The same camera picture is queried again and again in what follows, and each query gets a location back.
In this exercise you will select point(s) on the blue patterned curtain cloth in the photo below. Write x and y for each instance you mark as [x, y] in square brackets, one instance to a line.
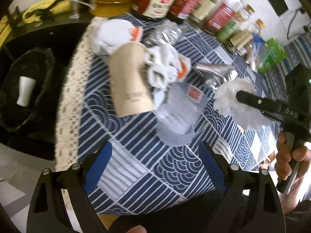
[298, 52]

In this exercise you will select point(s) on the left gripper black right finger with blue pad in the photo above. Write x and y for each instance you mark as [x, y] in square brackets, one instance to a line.
[249, 201]

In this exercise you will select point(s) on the chrome soap dispenser pump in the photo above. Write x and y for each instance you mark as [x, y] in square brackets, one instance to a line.
[75, 8]

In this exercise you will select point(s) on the dark soy sauce bottle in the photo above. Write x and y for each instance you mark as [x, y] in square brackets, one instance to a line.
[151, 10]

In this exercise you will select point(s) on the white paper cup in bin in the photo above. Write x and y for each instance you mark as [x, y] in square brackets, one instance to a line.
[26, 87]

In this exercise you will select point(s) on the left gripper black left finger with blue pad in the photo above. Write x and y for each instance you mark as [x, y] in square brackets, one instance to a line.
[47, 212]

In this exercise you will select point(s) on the silver foil snack bag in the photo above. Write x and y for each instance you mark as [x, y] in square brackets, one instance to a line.
[166, 33]

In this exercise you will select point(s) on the yellow cleaning cloth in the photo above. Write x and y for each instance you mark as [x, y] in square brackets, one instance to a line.
[45, 10]

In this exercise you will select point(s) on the green label small bottle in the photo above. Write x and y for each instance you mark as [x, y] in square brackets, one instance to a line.
[234, 23]

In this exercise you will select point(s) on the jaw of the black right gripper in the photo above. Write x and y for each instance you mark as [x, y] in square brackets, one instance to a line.
[268, 107]

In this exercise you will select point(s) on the blue white patterned tablecloth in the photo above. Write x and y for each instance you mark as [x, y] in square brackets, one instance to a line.
[155, 160]

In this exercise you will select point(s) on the tan label small bottle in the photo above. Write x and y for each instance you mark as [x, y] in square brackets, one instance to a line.
[242, 37]

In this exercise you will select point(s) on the green plastic package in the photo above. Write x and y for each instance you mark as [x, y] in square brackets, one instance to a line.
[275, 53]

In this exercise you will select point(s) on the white knitted glove orange cuff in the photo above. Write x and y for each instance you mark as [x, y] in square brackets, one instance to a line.
[166, 66]

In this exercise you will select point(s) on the silver foil wrapper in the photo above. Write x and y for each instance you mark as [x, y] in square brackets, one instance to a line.
[214, 75]

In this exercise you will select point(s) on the translucent plastic cup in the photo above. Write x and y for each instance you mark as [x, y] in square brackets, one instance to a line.
[177, 117]

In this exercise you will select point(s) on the black trash bag bin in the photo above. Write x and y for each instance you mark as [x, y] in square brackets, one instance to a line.
[38, 64]

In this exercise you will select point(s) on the red label vinegar bottle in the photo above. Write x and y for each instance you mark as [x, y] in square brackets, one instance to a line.
[225, 11]

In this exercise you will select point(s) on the blue plastic bag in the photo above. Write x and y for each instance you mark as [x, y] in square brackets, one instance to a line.
[257, 53]

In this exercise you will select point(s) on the person's right hand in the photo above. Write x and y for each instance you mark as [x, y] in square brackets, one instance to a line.
[284, 156]

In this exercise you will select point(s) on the white tissue paper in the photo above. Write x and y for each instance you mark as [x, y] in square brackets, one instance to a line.
[227, 104]

